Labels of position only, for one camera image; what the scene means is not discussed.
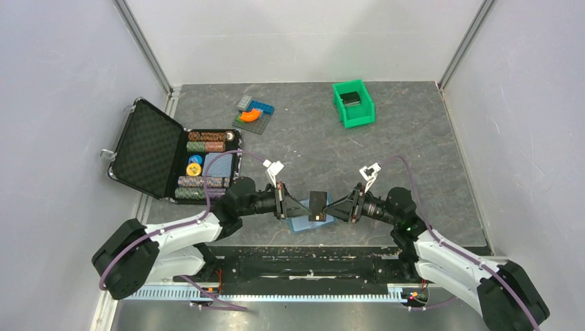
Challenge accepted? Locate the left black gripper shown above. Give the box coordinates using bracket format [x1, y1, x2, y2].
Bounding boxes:
[239, 182, 312, 221]

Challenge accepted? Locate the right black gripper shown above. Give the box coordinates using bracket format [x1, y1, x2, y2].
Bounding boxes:
[323, 183, 399, 226]

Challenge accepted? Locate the blue leather card holder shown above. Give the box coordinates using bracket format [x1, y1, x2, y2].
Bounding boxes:
[286, 215, 337, 233]

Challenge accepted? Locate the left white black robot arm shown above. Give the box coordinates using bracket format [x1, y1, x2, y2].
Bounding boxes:
[91, 177, 310, 300]

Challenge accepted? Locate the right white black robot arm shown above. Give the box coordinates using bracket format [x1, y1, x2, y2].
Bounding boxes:
[323, 183, 551, 330]

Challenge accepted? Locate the blue playing card deck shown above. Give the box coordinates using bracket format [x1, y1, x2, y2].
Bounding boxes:
[201, 152, 233, 178]

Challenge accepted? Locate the grey lego baseplate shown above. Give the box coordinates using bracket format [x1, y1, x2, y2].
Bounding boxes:
[232, 112, 272, 134]

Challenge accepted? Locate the green plastic bin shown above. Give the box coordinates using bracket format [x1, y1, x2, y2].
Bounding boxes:
[332, 79, 376, 128]

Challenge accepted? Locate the poker chip row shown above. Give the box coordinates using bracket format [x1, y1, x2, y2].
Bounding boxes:
[188, 131, 227, 142]
[177, 176, 231, 188]
[186, 141, 226, 153]
[175, 188, 226, 201]

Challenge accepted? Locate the orange curved lego piece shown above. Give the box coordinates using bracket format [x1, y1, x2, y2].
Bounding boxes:
[237, 108, 263, 123]

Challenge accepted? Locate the blue lego brick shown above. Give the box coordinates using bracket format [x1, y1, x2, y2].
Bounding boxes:
[246, 100, 275, 115]

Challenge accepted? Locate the bottom poker chip row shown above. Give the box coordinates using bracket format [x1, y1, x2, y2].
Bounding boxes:
[175, 188, 226, 201]

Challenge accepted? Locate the yellow poker chip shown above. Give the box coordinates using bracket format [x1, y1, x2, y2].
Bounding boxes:
[186, 163, 202, 177]

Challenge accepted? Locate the blue poker chip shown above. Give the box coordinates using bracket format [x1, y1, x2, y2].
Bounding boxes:
[188, 154, 204, 165]

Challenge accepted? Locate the black object in bin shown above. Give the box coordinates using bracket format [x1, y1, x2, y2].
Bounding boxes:
[340, 91, 361, 107]

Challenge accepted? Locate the grey lego brick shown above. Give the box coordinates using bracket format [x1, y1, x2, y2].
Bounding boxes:
[237, 95, 252, 112]

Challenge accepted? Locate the top poker chip row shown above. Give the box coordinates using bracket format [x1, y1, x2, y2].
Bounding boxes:
[188, 131, 227, 142]

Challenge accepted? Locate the black poker chip case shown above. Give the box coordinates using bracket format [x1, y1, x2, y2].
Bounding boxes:
[102, 97, 242, 205]

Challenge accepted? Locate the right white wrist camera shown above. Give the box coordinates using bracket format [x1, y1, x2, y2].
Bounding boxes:
[359, 163, 381, 193]

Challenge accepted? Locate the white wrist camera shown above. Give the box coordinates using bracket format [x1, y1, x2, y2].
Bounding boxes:
[359, 163, 381, 193]
[262, 159, 284, 187]

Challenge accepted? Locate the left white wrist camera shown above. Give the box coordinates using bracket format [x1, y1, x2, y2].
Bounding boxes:
[262, 159, 284, 187]

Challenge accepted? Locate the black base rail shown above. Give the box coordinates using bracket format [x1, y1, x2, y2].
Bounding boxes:
[191, 245, 423, 295]

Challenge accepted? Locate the white toothed cable strip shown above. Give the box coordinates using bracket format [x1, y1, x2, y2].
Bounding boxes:
[126, 283, 407, 303]

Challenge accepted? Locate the right aluminium corner post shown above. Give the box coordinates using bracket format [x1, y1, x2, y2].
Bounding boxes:
[437, 0, 497, 93]

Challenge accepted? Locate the aluminium corner post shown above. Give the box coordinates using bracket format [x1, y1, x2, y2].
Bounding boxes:
[437, 0, 497, 93]
[113, 0, 173, 95]

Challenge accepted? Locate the left aluminium corner post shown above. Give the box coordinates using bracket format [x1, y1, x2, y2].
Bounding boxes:
[113, 0, 173, 95]

